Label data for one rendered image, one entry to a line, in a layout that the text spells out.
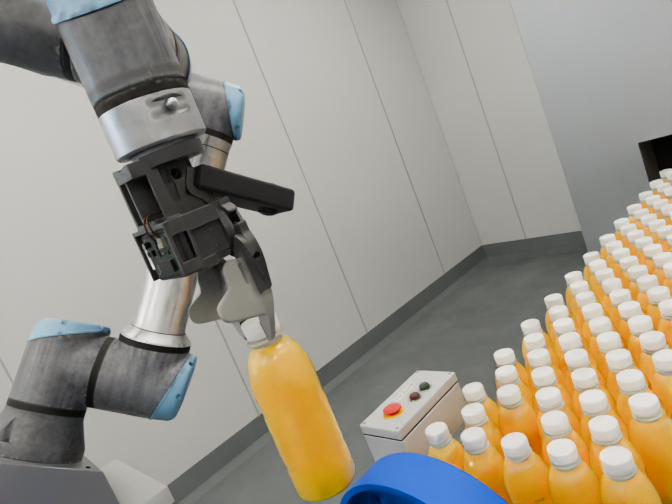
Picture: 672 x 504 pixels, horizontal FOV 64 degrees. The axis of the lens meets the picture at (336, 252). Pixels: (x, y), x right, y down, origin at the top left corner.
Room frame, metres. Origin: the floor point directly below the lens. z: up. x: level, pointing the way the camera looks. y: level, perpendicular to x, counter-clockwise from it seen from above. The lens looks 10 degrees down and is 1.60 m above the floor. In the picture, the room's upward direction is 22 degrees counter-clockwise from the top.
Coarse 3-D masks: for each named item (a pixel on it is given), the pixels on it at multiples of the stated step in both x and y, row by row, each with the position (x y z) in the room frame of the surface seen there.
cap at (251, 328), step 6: (252, 318) 0.57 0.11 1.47; (258, 318) 0.56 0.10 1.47; (276, 318) 0.56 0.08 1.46; (246, 324) 0.55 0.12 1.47; (252, 324) 0.54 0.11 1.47; (258, 324) 0.54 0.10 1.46; (276, 324) 0.55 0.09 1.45; (246, 330) 0.54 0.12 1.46; (252, 330) 0.54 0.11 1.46; (258, 330) 0.54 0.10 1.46; (276, 330) 0.55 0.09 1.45; (246, 336) 0.55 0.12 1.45; (252, 336) 0.54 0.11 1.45; (258, 336) 0.54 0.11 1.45; (264, 336) 0.54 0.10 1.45
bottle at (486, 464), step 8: (464, 448) 0.79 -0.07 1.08; (488, 448) 0.78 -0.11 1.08; (464, 456) 0.79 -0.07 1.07; (472, 456) 0.77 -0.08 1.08; (480, 456) 0.77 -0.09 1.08; (488, 456) 0.76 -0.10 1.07; (496, 456) 0.77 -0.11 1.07; (464, 464) 0.78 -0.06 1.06; (472, 464) 0.77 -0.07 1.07; (480, 464) 0.76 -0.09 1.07; (488, 464) 0.76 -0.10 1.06; (496, 464) 0.76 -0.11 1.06; (472, 472) 0.77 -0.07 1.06; (480, 472) 0.76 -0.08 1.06; (488, 472) 0.75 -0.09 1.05; (496, 472) 0.75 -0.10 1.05; (480, 480) 0.76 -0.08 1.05; (488, 480) 0.75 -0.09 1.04; (496, 480) 0.75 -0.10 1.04; (496, 488) 0.75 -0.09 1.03; (504, 488) 0.75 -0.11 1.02; (504, 496) 0.75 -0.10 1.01
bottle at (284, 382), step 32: (256, 352) 0.54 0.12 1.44; (288, 352) 0.54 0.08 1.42; (256, 384) 0.53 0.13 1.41; (288, 384) 0.52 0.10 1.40; (320, 384) 0.55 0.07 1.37; (288, 416) 0.52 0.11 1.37; (320, 416) 0.53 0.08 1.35; (288, 448) 0.53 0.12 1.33; (320, 448) 0.52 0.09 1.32; (320, 480) 0.52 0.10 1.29
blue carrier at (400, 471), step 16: (384, 464) 0.60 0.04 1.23; (400, 464) 0.58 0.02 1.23; (416, 464) 0.57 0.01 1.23; (432, 464) 0.56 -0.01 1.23; (448, 464) 0.55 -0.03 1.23; (368, 480) 0.58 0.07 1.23; (384, 480) 0.56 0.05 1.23; (400, 480) 0.55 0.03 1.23; (416, 480) 0.54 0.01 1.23; (432, 480) 0.54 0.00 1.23; (448, 480) 0.53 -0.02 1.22; (464, 480) 0.53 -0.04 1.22; (352, 496) 0.62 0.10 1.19; (368, 496) 0.67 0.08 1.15; (384, 496) 0.65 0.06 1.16; (400, 496) 0.62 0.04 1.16; (416, 496) 0.52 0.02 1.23; (432, 496) 0.52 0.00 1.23; (448, 496) 0.51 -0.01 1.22; (464, 496) 0.51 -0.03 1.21; (480, 496) 0.51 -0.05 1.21; (496, 496) 0.51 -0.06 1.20
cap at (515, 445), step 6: (516, 432) 0.75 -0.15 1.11; (504, 438) 0.74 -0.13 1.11; (510, 438) 0.74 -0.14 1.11; (516, 438) 0.73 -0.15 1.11; (522, 438) 0.73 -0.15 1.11; (504, 444) 0.73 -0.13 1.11; (510, 444) 0.72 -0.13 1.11; (516, 444) 0.72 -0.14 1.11; (522, 444) 0.71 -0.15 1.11; (528, 444) 0.72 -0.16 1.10; (504, 450) 0.73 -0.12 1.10; (510, 450) 0.72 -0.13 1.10; (516, 450) 0.71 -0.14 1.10; (522, 450) 0.71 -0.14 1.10; (528, 450) 0.72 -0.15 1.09; (510, 456) 0.72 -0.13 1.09; (516, 456) 0.71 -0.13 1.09
